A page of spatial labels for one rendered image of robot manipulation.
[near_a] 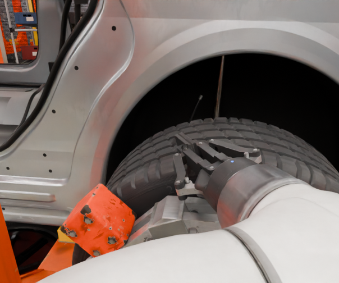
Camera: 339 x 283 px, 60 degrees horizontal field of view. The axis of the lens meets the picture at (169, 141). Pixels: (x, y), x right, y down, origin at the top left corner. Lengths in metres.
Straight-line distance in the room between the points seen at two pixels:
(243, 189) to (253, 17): 0.52
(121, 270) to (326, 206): 0.15
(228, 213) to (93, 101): 0.62
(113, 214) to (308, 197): 0.33
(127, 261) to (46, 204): 0.87
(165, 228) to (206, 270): 0.28
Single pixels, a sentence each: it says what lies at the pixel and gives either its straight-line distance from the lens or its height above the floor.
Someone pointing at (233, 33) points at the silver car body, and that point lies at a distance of 0.74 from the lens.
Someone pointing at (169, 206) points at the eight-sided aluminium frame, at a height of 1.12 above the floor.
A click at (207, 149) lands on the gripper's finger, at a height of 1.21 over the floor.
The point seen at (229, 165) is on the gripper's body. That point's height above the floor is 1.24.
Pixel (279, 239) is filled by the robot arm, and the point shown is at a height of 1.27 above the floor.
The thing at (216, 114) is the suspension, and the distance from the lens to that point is 1.05.
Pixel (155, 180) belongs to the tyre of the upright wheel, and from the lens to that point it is 0.51.
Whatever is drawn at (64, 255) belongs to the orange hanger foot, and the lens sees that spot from 1.07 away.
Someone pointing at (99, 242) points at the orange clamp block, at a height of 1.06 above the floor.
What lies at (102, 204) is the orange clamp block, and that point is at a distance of 0.49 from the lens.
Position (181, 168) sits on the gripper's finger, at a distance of 0.41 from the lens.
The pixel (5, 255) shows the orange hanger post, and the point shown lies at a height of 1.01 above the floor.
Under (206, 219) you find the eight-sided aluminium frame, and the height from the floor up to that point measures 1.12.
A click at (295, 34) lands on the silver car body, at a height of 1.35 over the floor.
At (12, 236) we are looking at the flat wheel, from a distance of 1.55.
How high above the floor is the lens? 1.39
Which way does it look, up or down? 23 degrees down
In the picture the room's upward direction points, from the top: straight up
